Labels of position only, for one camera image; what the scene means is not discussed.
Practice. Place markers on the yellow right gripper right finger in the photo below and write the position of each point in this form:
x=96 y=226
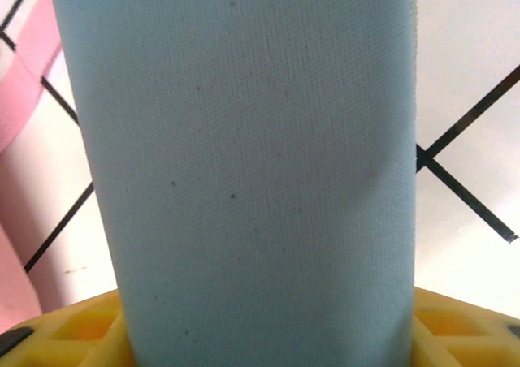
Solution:
x=467 y=338

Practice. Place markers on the pink backpack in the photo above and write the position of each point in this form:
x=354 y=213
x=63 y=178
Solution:
x=24 y=83

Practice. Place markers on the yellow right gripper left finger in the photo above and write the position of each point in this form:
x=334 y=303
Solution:
x=73 y=342

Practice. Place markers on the light blue pencil case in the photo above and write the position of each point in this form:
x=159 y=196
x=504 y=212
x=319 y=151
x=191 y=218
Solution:
x=243 y=160

